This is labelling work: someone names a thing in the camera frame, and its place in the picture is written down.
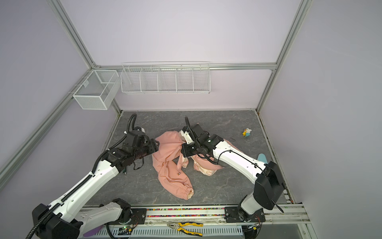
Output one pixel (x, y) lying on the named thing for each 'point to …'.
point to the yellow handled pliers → (178, 224)
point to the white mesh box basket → (98, 90)
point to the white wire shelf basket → (168, 77)
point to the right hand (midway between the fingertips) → (181, 152)
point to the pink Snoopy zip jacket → (166, 156)
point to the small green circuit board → (124, 231)
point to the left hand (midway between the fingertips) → (155, 146)
